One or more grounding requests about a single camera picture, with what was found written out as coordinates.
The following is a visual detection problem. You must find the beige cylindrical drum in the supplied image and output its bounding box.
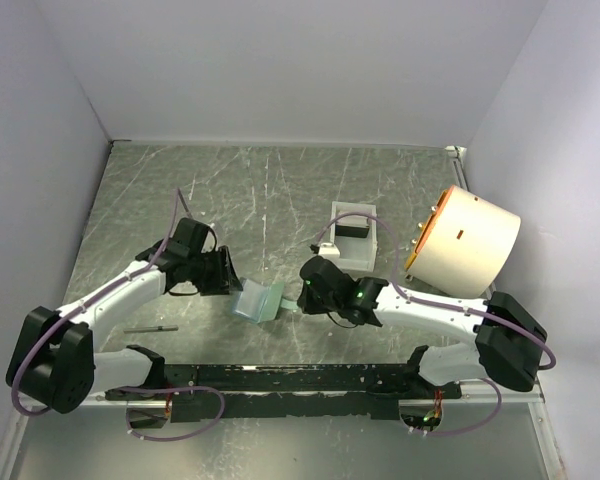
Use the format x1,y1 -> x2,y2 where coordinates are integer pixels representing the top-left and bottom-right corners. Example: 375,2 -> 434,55
405,185 -> 521,298

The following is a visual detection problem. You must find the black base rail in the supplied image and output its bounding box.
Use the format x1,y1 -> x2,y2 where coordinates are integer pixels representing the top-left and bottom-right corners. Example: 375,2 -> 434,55
104,362 -> 464,424

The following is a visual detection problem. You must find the aluminium extrusion frame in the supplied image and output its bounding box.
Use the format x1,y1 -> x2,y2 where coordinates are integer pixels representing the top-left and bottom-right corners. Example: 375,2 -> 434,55
0,374 -> 546,480

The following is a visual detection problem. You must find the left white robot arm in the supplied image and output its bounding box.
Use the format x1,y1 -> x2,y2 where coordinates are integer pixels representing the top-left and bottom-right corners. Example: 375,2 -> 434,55
6,246 -> 242,414

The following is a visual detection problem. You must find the small metal rod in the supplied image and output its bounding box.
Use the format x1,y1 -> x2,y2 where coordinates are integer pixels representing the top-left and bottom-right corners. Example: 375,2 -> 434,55
123,325 -> 179,335

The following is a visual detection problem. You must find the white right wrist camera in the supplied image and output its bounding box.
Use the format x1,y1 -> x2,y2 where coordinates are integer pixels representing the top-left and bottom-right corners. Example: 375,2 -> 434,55
310,242 -> 341,262

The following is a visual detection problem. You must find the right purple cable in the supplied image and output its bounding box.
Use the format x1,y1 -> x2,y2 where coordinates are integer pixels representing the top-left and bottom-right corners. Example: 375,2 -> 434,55
317,212 -> 556,437

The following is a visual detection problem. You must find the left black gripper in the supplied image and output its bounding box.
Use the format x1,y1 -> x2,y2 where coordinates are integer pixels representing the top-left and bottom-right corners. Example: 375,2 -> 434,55
188,244 -> 244,296

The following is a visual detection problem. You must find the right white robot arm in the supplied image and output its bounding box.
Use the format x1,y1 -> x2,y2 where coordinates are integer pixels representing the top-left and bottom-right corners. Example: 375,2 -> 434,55
298,256 -> 548,398

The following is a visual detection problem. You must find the green card holder wallet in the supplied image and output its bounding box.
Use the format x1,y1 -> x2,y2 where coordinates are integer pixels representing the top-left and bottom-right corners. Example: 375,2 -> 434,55
231,278 -> 298,324

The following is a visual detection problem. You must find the white card tray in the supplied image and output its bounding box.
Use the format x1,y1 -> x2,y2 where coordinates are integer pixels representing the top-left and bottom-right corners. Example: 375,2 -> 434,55
327,201 -> 378,273

